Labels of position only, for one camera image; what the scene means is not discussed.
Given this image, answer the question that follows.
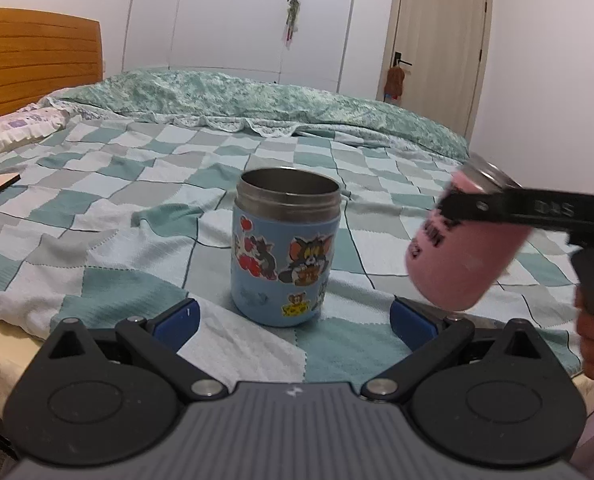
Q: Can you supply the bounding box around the pink steel cup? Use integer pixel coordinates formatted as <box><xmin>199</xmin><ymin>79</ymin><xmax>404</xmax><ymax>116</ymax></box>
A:
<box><xmin>403</xmin><ymin>152</ymin><xmax>534</xmax><ymax>313</ymax></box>

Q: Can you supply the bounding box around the blue cartoon sticker cup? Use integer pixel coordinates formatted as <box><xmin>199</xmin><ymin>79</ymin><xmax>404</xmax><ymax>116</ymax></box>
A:
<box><xmin>231</xmin><ymin>167</ymin><xmax>341</xmax><ymax>327</ymax></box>

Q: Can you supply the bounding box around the beige room door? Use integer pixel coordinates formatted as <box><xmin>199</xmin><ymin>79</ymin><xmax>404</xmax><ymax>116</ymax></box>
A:
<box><xmin>377</xmin><ymin>0</ymin><xmax>492</xmax><ymax>139</ymax></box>

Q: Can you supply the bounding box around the person's right hand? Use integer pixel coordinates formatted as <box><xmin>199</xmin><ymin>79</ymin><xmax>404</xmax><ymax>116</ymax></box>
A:
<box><xmin>574</xmin><ymin>286</ymin><xmax>594</xmax><ymax>380</ymax></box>

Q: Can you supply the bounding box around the green checkered blanket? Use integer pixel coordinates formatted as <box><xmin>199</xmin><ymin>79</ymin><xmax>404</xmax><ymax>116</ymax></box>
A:
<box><xmin>0</xmin><ymin>109</ymin><xmax>586</xmax><ymax>386</ymax></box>

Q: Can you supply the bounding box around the brown toy on door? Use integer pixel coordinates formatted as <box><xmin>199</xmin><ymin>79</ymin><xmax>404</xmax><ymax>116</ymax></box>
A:
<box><xmin>384</xmin><ymin>65</ymin><xmax>405</xmax><ymax>103</ymax></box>

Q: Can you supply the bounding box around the white purple patterned pillow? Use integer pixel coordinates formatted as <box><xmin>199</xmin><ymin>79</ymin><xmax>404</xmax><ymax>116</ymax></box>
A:
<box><xmin>0</xmin><ymin>104</ymin><xmax>71</xmax><ymax>154</ymax></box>

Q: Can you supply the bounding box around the green floral quilt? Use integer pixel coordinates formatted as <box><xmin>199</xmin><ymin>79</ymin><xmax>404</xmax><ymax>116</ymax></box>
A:
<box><xmin>43</xmin><ymin>68</ymin><xmax>468</xmax><ymax>162</ymax></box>

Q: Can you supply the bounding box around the orange wooden headboard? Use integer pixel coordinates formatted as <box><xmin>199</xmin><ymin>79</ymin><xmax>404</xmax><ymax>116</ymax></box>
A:
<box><xmin>0</xmin><ymin>8</ymin><xmax>103</xmax><ymax>116</ymax></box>

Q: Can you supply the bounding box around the white wardrobe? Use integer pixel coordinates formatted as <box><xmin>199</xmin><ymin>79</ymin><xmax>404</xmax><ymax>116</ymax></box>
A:
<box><xmin>121</xmin><ymin>0</ymin><xmax>398</xmax><ymax>94</ymax></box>

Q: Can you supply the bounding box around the hanging ornament on wardrobe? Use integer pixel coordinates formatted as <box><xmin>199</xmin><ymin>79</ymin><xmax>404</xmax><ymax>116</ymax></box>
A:
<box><xmin>284</xmin><ymin>0</ymin><xmax>300</xmax><ymax>47</ymax></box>

